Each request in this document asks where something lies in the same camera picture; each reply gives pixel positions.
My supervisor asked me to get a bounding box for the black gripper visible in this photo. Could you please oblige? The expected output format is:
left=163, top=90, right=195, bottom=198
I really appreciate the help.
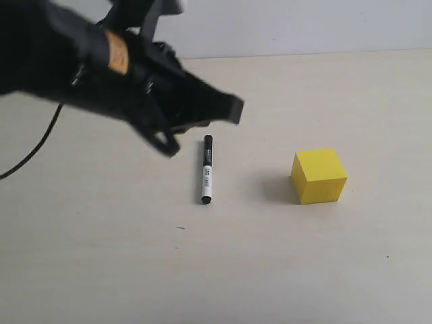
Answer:
left=68, top=1, right=244, bottom=157

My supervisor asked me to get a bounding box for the black and white marker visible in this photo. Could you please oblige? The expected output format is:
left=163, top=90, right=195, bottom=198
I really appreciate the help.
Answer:
left=201, top=135, right=213, bottom=205

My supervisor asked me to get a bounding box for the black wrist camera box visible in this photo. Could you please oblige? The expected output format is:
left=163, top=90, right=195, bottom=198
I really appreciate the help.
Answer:
left=151, top=0, right=188, bottom=16

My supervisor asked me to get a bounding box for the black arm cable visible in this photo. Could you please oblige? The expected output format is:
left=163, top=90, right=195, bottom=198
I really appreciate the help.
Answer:
left=0, top=103, right=64, bottom=180

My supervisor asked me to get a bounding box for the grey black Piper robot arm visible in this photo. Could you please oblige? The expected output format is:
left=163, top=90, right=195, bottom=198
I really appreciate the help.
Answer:
left=1, top=1, right=244, bottom=157

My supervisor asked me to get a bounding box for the yellow cube block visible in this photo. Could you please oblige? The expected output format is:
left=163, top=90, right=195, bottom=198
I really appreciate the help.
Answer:
left=291, top=148, right=348, bottom=205

